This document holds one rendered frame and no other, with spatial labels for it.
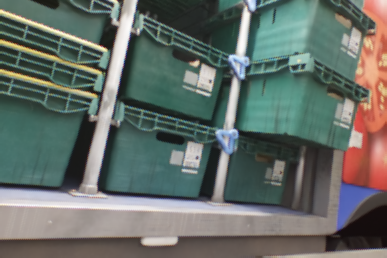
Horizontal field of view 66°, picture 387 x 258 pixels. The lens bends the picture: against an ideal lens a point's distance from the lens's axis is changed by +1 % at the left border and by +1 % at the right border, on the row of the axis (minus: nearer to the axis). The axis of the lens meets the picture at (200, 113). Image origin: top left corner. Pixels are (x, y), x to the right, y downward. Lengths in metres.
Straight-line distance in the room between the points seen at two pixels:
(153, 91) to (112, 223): 0.41
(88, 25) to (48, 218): 0.50
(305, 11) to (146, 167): 0.72
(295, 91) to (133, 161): 0.55
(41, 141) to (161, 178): 0.36
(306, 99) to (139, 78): 0.53
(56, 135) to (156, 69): 0.35
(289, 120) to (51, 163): 0.70
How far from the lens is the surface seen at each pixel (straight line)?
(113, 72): 0.86
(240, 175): 1.17
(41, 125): 0.83
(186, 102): 1.00
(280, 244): 1.17
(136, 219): 0.76
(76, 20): 0.89
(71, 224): 0.71
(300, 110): 0.98
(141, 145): 0.92
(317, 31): 1.10
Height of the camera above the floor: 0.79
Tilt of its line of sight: 9 degrees up
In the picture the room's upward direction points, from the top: 10 degrees clockwise
